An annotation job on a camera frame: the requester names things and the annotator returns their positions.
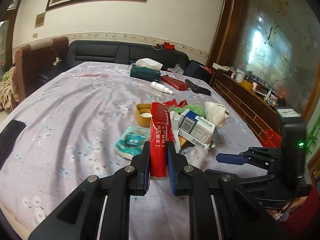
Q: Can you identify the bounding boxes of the red wrapper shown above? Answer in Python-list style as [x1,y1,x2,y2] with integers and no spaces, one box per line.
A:
[163,99,188,108]

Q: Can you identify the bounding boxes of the white blue medicine box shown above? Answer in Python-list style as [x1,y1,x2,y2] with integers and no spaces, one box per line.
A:
[178,109,216,150]

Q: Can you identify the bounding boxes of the white spray bottle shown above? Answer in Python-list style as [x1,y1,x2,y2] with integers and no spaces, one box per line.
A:
[151,81,173,95]

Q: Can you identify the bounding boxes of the brown armchair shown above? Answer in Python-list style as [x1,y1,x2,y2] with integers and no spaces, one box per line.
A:
[15,36,69,101]

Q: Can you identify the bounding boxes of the clear plastic bag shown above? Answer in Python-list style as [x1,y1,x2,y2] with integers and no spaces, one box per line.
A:
[171,64,184,75]

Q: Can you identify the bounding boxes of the white jar on sideboard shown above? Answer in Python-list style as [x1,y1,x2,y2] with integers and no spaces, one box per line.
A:
[235,69,246,83]

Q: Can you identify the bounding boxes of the green tissue box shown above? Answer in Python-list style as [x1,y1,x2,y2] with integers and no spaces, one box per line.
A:
[130,58,163,82]

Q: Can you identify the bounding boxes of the person's right hand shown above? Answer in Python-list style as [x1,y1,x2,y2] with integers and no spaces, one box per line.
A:
[266,197,315,223]

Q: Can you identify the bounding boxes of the red plastic basket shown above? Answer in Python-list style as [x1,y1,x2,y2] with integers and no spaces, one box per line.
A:
[261,129,281,148]

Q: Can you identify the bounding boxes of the white cloth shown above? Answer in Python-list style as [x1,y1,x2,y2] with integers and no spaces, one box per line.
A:
[204,101,231,129]

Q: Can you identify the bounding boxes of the yellow box on sideboard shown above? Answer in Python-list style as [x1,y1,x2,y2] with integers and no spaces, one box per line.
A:
[241,80,253,91]

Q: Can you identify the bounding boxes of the red leather pouch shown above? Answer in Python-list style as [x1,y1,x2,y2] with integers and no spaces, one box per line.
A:
[161,75,189,91]

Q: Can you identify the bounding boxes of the gold square lid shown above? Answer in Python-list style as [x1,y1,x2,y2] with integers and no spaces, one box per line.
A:
[135,103,152,127]

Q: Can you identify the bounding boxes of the small gold wall plaque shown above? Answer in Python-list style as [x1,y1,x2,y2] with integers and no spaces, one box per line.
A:
[35,12,46,28]

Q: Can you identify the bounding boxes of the white charger plug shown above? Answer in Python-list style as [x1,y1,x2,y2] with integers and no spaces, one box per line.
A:
[53,57,62,66]

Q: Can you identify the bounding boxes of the red ornament on sofa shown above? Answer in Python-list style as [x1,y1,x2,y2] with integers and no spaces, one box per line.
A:
[162,42,175,50]

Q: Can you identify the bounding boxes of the black leather sofa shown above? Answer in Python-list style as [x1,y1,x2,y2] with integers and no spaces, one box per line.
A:
[35,40,190,88]

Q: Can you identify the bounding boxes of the orange flat packet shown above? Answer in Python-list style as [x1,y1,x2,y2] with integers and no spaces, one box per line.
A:
[178,135,195,153]

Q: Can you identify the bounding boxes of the teal blister pack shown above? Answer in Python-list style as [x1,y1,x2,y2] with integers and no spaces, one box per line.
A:
[114,126,150,160]

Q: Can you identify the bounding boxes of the wooden sideboard cabinet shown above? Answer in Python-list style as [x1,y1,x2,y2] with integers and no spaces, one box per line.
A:
[210,70,278,143]

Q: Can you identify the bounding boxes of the black flat object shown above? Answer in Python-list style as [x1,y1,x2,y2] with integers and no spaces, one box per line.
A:
[0,120,26,169]

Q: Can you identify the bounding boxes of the red paper carton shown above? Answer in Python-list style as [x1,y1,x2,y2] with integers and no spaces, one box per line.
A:
[150,102,174,178]

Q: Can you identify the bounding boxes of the green towel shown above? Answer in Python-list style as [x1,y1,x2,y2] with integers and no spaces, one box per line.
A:
[174,105,206,118]

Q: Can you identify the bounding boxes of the frosted glass panel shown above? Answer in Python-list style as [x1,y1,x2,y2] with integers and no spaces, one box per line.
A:
[232,0,319,113]

